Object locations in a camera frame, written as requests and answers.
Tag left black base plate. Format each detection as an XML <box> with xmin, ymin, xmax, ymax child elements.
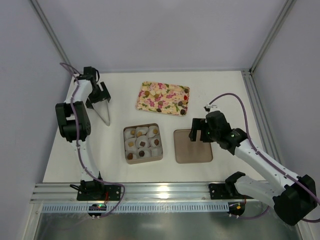
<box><xmin>76</xmin><ymin>185</ymin><xmax>122</xmax><ymax>201</ymax></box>

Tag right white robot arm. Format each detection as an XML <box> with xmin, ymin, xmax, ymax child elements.
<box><xmin>189</xmin><ymin>110</ymin><xmax>320</xmax><ymax>226</ymax></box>

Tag gold tin box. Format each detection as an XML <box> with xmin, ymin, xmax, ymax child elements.
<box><xmin>123</xmin><ymin>123</ymin><xmax>164</xmax><ymax>165</ymax></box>

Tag right aluminium frame rail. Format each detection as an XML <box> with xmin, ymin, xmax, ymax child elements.
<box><xmin>241</xmin><ymin>70</ymin><xmax>281</xmax><ymax>163</ymax></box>

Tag dark hexagon chocolate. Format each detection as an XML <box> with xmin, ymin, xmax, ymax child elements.
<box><xmin>154</xmin><ymin>139</ymin><xmax>160</xmax><ymax>146</ymax></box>

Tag slotted cable duct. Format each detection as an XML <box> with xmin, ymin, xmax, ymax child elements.
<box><xmin>41</xmin><ymin>202</ymin><xmax>229</xmax><ymax>214</ymax></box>

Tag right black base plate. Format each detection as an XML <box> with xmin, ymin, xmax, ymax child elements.
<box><xmin>208</xmin><ymin>183</ymin><xmax>245</xmax><ymax>200</ymax></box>

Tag aluminium front rail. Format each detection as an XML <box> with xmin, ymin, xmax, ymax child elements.
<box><xmin>31</xmin><ymin>182</ymin><xmax>256</xmax><ymax>203</ymax></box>

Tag gold tin lid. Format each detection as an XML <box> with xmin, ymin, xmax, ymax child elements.
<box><xmin>173</xmin><ymin>129</ymin><xmax>213</xmax><ymax>164</ymax></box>

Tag metal tongs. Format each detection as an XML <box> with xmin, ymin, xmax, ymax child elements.
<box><xmin>90</xmin><ymin>101</ymin><xmax>111</xmax><ymax>127</ymax></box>

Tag left aluminium frame post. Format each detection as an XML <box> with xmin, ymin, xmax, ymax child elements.
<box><xmin>28</xmin><ymin>0</ymin><xmax>71</xmax><ymax>65</ymax></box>

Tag brown round chocolate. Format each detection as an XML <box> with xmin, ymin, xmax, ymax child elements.
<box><xmin>127</xmin><ymin>153</ymin><xmax>133</xmax><ymax>160</ymax></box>

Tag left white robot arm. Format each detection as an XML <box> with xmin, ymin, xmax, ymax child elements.
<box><xmin>55</xmin><ymin>62</ymin><xmax>111</xmax><ymax>185</ymax></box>

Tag floral tray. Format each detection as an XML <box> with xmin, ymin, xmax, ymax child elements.
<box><xmin>135</xmin><ymin>81</ymin><xmax>190</xmax><ymax>117</ymax></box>

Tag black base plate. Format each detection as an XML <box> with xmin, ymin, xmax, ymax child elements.
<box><xmin>76</xmin><ymin>185</ymin><xmax>122</xmax><ymax>201</ymax></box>
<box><xmin>208</xmin><ymin>183</ymin><xmax>245</xmax><ymax>200</ymax></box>

